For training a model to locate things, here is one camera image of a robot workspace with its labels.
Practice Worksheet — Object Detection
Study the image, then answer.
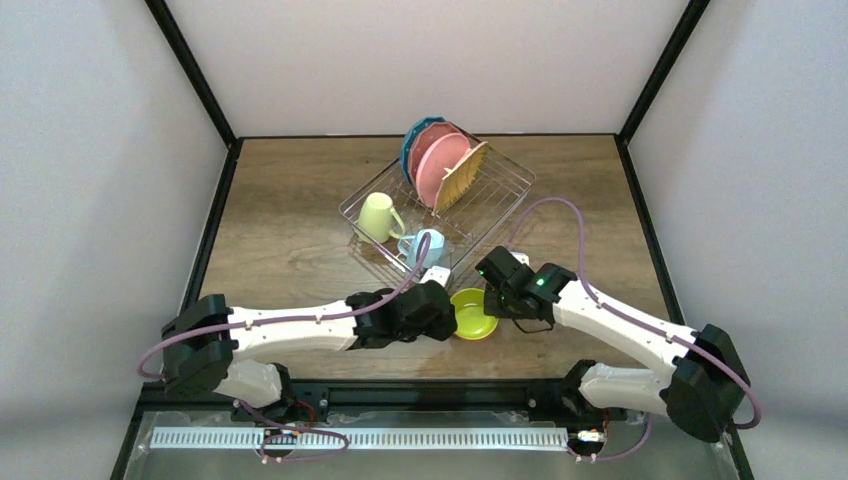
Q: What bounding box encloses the yellow-green bowl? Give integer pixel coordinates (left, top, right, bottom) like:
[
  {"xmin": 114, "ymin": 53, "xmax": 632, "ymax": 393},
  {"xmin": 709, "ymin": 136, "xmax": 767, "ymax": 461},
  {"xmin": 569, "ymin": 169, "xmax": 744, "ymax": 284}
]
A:
[{"xmin": 451, "ymin": 288, "xmax": 498, "ymax": 341}]

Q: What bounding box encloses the light blue mug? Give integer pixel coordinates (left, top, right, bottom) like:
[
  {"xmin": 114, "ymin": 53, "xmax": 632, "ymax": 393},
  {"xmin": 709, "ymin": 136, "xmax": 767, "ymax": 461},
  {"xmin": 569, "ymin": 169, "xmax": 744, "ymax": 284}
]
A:
[{"xmin": 397, "ymin": 228, "xmax": 446, "ymax": 269}]

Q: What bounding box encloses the light green mug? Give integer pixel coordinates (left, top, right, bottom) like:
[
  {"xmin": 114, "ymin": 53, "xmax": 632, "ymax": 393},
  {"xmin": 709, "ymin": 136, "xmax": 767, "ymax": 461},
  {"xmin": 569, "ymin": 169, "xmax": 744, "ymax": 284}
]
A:
[{"xmin": 356, "ymin": 192, "xmax": 406, "ymax": 244}]

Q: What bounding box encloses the pink polka dot plate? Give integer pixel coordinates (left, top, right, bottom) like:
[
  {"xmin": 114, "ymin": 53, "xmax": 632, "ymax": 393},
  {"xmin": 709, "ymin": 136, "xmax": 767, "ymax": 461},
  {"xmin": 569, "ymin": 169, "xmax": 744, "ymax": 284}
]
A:
[{"xmin": 408, "ymin": 120, "xmax": 464, "ymax": 186}]

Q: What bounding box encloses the blue polka dot plate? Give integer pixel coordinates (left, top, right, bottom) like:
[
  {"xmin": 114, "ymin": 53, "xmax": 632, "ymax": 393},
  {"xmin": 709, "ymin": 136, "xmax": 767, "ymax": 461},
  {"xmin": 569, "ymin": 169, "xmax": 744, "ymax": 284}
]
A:
[{"xmin": 399, "ymin": 116, "xmax": 446, "ymax": 185}]

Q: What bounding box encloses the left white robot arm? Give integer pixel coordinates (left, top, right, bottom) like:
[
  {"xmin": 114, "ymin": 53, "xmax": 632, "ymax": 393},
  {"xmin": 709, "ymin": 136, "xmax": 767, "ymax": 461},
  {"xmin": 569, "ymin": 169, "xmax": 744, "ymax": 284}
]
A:
[{"xmin": 161, "ymin": 280, "xmax": 457, "ymax": 408}]

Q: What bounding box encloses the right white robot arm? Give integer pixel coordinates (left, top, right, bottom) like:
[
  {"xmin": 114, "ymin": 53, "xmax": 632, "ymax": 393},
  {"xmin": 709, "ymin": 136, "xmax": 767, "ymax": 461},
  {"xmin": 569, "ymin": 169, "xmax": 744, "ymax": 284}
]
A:
[{"xmin": 475, "ymin": 246, "xmax": 750, "ymax": 443}]

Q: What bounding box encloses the metal wire dish rack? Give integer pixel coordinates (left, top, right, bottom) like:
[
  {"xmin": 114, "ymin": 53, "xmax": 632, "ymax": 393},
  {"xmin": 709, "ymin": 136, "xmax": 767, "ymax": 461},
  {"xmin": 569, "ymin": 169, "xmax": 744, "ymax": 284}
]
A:
[{"xmin": 339, "ymin": 134, "xmax": 536, "ymax": 275}]

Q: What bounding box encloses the white slotted cable duct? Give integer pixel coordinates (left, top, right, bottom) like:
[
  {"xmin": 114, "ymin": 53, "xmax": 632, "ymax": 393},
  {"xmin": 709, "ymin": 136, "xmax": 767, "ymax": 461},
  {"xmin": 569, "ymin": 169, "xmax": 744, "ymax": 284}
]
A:
[{"xmin": 146, "ymin": 427, "xmax": 568, "ymax": 451}]

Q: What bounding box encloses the black aluminium frame rail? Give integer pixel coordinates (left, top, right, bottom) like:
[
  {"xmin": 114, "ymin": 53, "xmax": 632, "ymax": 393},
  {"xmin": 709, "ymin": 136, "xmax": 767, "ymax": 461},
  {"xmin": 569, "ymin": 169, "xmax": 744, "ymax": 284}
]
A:
[{"xmin": 135, "ymin": 378, "xmax": 729, "ymax": 412}]

